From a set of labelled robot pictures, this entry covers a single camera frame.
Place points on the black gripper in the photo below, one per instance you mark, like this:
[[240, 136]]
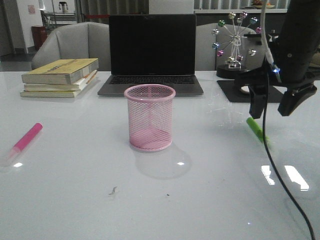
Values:
[[292, 52]]

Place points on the green highlighter pen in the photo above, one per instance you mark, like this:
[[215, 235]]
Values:
[[257, 130]]

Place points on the pink highlighter pen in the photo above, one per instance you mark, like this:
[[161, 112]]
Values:
[[16, 150]]

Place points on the pink mesh pen holder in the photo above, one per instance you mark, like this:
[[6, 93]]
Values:
[[150, 116]]

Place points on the white computer mouse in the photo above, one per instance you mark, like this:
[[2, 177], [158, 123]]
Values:
[[245, 89]]

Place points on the black mouse pad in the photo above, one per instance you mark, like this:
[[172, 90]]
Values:
[[234, 95]]

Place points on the ferris wheel desk ornament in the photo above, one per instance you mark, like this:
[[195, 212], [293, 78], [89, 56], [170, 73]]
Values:
[[232, 47]]

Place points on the grey right armchair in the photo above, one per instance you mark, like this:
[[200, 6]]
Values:
[[205, 57]]

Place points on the grey armchair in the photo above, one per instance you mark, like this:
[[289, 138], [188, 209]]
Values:
[[205, 57], [76, 41]]

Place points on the fruit bowl on counter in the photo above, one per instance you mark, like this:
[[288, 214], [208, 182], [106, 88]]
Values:
[[258, 4]]

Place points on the grey open laptop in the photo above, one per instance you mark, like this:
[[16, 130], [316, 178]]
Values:
[[152, 49]]

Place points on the grey left armchair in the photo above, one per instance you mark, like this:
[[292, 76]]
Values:
[[76, 41]]

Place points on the middle cream book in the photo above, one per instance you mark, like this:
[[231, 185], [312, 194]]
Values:
[[77, 86]]

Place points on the cream book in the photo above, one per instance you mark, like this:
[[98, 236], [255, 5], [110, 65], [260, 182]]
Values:
[[51, 94], [77, 86]]

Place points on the yellow top book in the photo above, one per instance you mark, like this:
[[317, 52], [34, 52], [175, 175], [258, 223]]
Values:
[[62, 71]]

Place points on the bottom cream book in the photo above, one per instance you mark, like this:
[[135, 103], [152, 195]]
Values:
[[51, 94]]

